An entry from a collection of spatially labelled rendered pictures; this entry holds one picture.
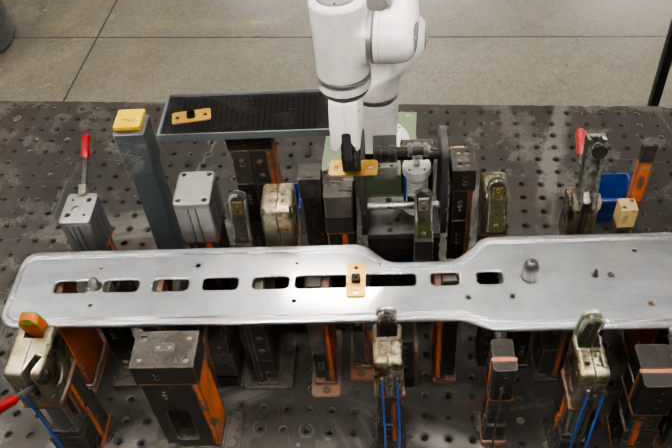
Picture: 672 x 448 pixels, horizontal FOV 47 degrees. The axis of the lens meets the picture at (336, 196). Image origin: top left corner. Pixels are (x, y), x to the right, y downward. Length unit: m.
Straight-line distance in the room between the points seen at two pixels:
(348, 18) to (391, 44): 0.07
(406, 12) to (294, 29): 2.89
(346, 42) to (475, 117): 1.26
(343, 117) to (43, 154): 1.43
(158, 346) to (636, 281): 0.91
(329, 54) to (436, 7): 2.99
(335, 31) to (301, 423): 0.92
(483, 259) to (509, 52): 2.33
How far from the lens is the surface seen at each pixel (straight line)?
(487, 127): 2.32
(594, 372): 1.41
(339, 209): 1.62
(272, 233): 1.62
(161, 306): 1.58
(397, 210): 1.71
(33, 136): 2.56
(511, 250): 1.60
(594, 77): 3.72
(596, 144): 1.54
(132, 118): 1.75
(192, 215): 1.61
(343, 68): 1.16
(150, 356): 1.48
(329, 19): 1.11
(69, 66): 4.11
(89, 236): 1.73
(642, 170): 1.62
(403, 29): 1.13
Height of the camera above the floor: 2.22
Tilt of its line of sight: 46 degrees down
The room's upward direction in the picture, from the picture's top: 6 degrees counter-clockwise
